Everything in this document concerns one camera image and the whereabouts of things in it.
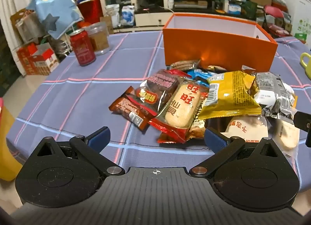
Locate red rice cracker packet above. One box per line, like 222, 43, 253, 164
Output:
149, 78, 209, 143

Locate yellow snack bag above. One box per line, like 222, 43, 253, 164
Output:
198, 71, 261, 120

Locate blue snack packet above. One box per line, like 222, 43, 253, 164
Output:
187, 69, 215, 87

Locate dark red brick snack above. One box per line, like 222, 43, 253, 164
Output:
135, 69, 190, 112

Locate clear rice cracker packet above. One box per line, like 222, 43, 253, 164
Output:
273, 119, 300, 164

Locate silver grey snack bag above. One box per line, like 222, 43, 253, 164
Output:
251, 72, 296, 120

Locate yellow green mug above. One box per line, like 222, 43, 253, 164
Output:
300, 52, 311, 79

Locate blue plaid tablecloth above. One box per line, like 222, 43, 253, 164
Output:
6, 30, 311, 193

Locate brown chocolate bar wrapper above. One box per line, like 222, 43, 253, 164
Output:
109, 86, 153, 132

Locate red soda can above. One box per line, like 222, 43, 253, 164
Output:
70, 29, 96, 66

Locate red carton box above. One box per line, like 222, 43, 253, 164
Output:
17, 42, 59, 75

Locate orange storage box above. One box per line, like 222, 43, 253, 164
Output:
162, 13, 278, 72

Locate white fridge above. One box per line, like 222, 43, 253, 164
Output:
284, 0, 310, 46

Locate clear plastic jar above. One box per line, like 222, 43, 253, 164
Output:
85, 22, 110, 55

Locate white tv cabinet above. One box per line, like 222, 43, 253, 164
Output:
135, 12, 172, 27

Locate blue fish shaped cover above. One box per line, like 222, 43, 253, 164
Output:
26, 0, 84, 40

